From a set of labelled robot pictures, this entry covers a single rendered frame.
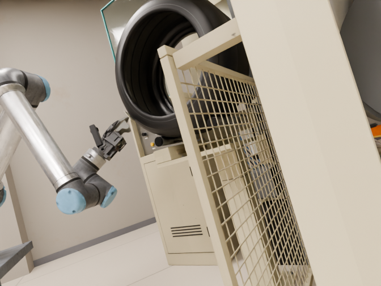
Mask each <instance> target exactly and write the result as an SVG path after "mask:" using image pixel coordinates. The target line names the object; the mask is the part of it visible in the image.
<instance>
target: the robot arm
mask: <svg viewBox="0 0 381 286"><path fill-rule="evenodd" d="M49 97H50V87H49V83H48V81H47V80H46V79H45V78H44V77H41V76H39V75H37V74H32V73H29V72H26V71H22V70H19V69H16V68H2V69H0V105H1V106H2V107H3V110H2V112H1V114H0V207H1V206H2V205H3V203H4V202H5V200H6V190H5V186H4V185H3V182H2V181H1V180H2V178H3V176H4V174H5V172H6V170H7V168H8V165H9V163H10V161H11V159H12V157H13V155H14V153H15V151H16V149H17V147H18V145H19V143H20V141H21V139H23V140H24V142H25V143H26V145H27V146H28V148H29V149H30V151H31V153H32V154H33V156H34V157H35V159H36V160H37V162H38V163H39V165H40V167H41V168H42V170H43V171H44V172H45V174H46V176H47V177H48V179H49V180H50V182H51V184H52V185H53V187H54V188H55V190H56V193H57V197H56V204H57V207H58V209H59V210H60V211H61V212H62V213H64V214H67V215H73V214H75V213H80V212H82V211H83V210H86V209H89V208H91V207H94V206H97V205H100V207H102V208H106V207H107V206H109V205H110V203H111V202H112V201H113V199H114V198H115V197H116V195H117V189H116V188H115V187H114V186H113V185H111V184H110V183H108V182H107V181H106V180H105V179H103V178H102V177H101V176H99V175H98V174H97V172H98V171H99V170H100V168H101V167H102V166H103V165H104V164H105V163H106V160H105V159H107V160H109V161H110V160H111V159H112V158H113V156H114V155H115V154H116V153H117V152H120V151H121V150H122V149H123V147H124V146H125V145H126V144H127V143H126V141H125V139H124V138H123V136H122V134H123V133H125V132H126V133H130V132H131V129H130V127H129V125H128V123H127V122H128V120H129V117H128V116H127V117H124V118H122V119H120V120H117V121H115V122H114V123H113V124H111V125H110V126H109V128H108V129H107V130H106V131H105V132H104V134H103V136H102V138H101V137H100V134H99V129H98V128H97V127H96V126H95V125H94V124H93V125H90V126H89V127H90V132H91V133H92V136H93V138H94V140H95V144H96V146H97V147H98V148H96V147H93V148H92V149H88V151H86V152H85V153H84V155H83V156H82V157H81V158H80V159H79V160H78V161H77V162H76V164H75V165H74V166H73V167H72V166H71V164H70V163H69V161H68V160H67V158H66V157H65V155H64V154H63V152H62V151H61V149H60V148H59V146H58V145H57V143H56V142H55V140H54V139H53V137H52V136H51V134H50V133H49V131H48V130H47V128H46V127H45V125H44V124H43V122H42V121H41V119H40V118H39V116H38V115H37V113H36V112H35V110H36V108H37V107H38V105H39V103H40V102H44V101H46V100H48V98H49ZM114 130H115V131H114ZM123 145H124V146H123ZM122 146H123V147H122Z"/></svg>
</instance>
